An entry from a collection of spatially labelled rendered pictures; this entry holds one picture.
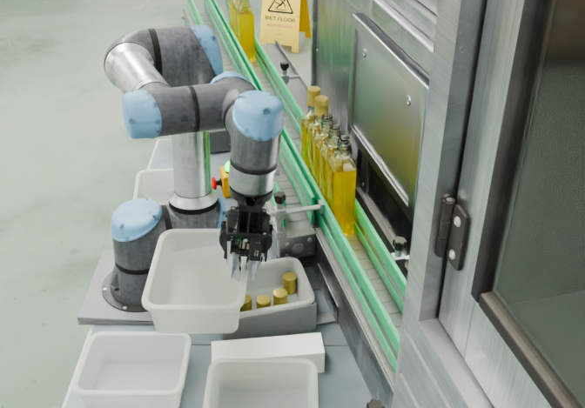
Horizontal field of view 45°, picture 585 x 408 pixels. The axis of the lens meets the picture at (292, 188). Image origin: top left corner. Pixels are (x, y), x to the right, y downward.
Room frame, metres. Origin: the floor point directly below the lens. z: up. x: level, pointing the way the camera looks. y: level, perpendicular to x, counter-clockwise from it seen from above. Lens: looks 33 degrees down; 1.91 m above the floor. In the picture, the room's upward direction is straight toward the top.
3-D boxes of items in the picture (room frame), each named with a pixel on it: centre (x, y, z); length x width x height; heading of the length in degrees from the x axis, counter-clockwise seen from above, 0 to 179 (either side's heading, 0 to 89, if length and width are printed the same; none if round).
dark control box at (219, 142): (2.05, 0.26, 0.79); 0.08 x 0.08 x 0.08; 15
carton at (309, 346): (1.08, 0.05, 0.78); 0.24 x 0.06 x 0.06; 97
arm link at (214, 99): (1.04, 0.11, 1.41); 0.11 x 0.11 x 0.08; 21
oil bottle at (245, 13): (2.50, 0.17, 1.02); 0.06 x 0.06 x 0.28; 15
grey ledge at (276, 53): (2.20, -0.02, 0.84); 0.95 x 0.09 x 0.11; 15
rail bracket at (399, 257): (1.20, -0.25, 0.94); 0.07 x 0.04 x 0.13; 105
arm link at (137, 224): (1.33, 0.36, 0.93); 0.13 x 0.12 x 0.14; 111
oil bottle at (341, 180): (1.41, -0.12, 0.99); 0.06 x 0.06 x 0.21; 15
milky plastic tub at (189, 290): (0.97, 0.17, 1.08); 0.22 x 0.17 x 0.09; 179
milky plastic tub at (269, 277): (1.24, 0.07, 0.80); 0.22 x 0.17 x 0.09; 105
